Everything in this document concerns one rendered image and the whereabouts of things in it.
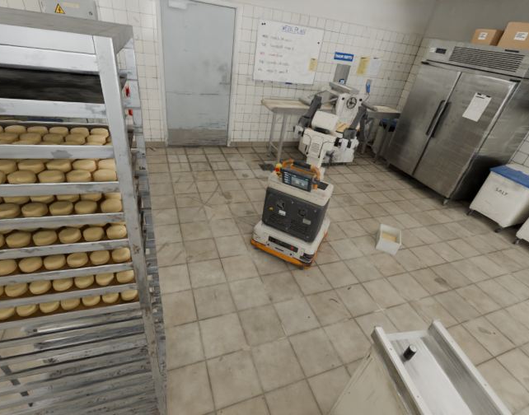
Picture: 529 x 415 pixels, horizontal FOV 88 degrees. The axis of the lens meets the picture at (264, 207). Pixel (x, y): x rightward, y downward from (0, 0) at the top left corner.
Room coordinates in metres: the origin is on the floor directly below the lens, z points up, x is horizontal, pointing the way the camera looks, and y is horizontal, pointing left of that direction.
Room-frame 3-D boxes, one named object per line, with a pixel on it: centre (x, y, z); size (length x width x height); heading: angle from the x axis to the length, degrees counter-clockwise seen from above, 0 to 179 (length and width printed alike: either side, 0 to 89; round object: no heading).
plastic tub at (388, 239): (2.52, -1.43, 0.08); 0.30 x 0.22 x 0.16; 163
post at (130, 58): (0.96, 0.50, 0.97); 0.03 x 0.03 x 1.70; 23
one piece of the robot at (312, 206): (2.19, -0.29, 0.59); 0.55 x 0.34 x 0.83; 69
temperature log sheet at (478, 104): (3.86, -2.45, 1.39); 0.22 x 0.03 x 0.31; 26
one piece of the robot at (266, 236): (1.96, -0.22, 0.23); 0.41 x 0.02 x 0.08; 69
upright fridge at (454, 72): (4.43, -2.65, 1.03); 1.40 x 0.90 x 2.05; 26
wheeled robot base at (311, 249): (2.27, -0.32, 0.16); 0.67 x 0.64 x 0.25; 159
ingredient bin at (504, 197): (3.49, -3.25, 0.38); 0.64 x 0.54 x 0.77; 118
